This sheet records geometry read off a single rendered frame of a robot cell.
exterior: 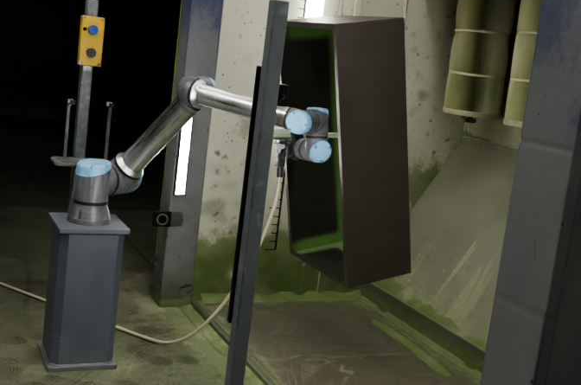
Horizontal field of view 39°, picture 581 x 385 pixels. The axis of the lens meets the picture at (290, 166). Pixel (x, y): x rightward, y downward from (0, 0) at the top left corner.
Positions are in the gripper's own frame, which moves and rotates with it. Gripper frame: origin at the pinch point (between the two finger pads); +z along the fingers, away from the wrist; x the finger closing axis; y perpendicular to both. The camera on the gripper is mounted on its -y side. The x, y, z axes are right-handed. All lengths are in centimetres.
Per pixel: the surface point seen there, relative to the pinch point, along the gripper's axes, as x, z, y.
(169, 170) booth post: -12, 109, 25
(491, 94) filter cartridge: 154, 41, -27
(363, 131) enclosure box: 34.1, -13.0, -5.9
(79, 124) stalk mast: -59, 124, 2
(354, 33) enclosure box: 24, -16, -48
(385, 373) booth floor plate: 59, -7, 109
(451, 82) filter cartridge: 139, 59, -33
